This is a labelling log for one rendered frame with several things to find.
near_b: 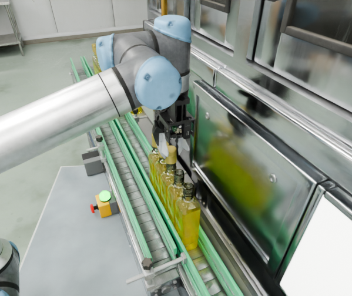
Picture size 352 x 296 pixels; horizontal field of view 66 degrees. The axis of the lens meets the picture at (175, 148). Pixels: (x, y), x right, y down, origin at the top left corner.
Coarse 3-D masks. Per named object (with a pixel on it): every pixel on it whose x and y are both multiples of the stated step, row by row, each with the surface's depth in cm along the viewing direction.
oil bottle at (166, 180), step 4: (164, 172) 82; (160, 176) 83; (164, 176) 81; (168, 176) 80; (172, 176) 80; (160, 180) 84; (164, 180) 81; (168, 180) 80; (172, 180) 80; (160, 184) 86; (164, 184) 81; (168, 184) 80; (164, 188) 83; (164, 192) 84; (164, 196) 85; (164, 200) 87; (164, 204) 88
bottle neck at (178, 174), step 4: (176, 172) 75; (180, 172) 75; (184, 172) 74; (176, 176) 74; (180, 176) 73; (184, 176) 75; (176, 180) 74; (180, 180) 74; (176, 184) 75; (180, 184) 75
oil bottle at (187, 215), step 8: (176, 200) 75; (176, 208) 76; (184, 208) 72; (192, 208) 72; (176, 216) 78; (184, 216) 72; (192, 216) 74; (176, 224) 80; (184, 224) 74; (192, 224) 76; (184, 232) 76; (192, 232) 78; (184, 240) 79; (192, 240) 81; (192, 248) 84
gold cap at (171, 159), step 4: (168, 148) 76; (172, 148) 76; (172, 152) 75; (176, 152) 77; (168, 156) 76; (172, 156) 76; (176, 156) 78; (168, 160) 77; (172, 160) 77; (176, 160) 78
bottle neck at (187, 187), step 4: (184, 184) 70; (188, 184) 71; (192, 184) 70; (184, 188) 70; (188, 188) 72; (192, 188) 69; (184, 192) 70; (188, 192) 69; (192, 192) 70; (184, 196) 71; (188, 196) 70; (192, 196) 71; (184, 200) 72; (188, 200) 71; (192, 200) 72
